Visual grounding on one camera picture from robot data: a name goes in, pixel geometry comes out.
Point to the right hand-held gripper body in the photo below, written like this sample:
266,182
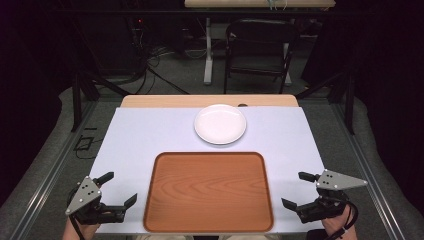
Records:
333,181

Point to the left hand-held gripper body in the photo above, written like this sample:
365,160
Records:
83,195

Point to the person's left hand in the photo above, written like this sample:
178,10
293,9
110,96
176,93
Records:
84,231

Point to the person's right hand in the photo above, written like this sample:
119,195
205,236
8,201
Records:
336,226

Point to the white table mat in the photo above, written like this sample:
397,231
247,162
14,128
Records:
140,140

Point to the black metal stand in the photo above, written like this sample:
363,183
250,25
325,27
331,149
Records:
77,100
349,106

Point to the brown wooden tray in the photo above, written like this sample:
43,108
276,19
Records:
208,193

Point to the round white plate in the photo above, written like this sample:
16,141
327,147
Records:
220,124

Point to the white desk leg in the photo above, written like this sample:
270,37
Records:
287,66
208,60

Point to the dark equipment rack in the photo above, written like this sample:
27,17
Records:
110,43

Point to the black folding chair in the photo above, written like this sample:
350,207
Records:
260,33

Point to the light wooden desk top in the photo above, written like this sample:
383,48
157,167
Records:
233,3

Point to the aluminium frame rail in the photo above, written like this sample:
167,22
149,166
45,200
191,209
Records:
50,173
366,173

